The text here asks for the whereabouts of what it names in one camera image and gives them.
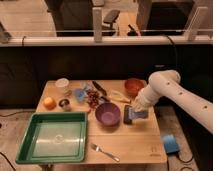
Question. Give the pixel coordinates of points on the black handled knife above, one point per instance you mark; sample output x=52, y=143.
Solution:
x=102, y=90

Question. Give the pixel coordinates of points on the small metal cup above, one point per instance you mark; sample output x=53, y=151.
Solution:
x=65, y=104

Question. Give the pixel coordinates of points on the black office chair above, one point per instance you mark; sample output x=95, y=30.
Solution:
x=108, y=23

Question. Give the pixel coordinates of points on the red brown toy pile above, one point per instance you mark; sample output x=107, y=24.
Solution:
x=92, y=98

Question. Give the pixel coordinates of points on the silver fork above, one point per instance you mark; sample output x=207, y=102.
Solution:
x=98, y=149

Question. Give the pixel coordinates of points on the green plastic tray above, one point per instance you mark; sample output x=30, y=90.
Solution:
x=54, y=137

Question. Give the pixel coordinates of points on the blue cylinder on floor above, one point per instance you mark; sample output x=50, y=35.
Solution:
x=170, y=144

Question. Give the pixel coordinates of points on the blue plastic toy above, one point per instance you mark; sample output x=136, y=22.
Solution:
x=80, y=95

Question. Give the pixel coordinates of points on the black remote control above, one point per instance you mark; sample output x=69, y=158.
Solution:
x=126, y=119

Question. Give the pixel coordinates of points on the white railing bar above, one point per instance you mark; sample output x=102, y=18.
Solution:
x=106, y=41

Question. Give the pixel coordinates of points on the yellow banana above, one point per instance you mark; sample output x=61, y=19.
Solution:
x=117, y=96

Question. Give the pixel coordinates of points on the red bowl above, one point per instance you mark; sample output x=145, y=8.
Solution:
x=133, y=86

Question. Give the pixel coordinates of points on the orange fruit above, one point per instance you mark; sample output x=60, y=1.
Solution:
x=49, y=103

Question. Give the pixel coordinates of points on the blue sponge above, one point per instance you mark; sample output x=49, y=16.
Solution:
x=136, y=115

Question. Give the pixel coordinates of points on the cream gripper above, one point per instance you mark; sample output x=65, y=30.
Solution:
x=140, y=104

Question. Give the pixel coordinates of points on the purple bowl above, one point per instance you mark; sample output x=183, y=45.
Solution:
x=108, y=114

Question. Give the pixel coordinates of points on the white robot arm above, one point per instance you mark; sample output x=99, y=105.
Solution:
x=166, y=84

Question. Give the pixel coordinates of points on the wooden table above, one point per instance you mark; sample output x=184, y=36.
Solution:
x=139, y=143

